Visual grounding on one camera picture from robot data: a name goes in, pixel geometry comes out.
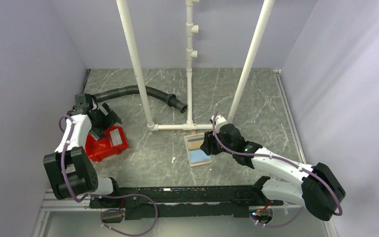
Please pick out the white PVC pipe frame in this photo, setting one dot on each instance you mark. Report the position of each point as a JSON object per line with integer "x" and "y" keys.
{"x": 191, "y": 29}

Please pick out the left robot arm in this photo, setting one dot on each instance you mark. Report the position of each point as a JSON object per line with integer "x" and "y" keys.
{"x": 69, "y": 169}

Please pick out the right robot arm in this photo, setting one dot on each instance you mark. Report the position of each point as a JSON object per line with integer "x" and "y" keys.
{"x": 313, "y": 187}

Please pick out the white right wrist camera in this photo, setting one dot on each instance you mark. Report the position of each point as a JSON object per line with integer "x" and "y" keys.
{"x": 219, "y": 120}

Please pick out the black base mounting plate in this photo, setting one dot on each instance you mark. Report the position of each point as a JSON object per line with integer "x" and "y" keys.
{"x": 191, "y": 201}

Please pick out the red plastic bin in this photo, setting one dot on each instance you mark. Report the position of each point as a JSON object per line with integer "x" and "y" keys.
{"x": 101, "y": 149}

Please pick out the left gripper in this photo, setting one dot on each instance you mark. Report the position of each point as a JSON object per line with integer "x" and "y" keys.
{"x": 109, "y": 120}

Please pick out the white cards stack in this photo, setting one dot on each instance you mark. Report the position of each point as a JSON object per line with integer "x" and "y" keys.
{"x": 115, "y": 137}

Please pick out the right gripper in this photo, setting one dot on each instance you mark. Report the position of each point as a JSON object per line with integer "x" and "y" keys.
{"x": 208, "y": 145}

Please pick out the aluminium extrusion rail frame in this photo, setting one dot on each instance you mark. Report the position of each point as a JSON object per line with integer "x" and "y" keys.
{"x": 260, "y": 216}

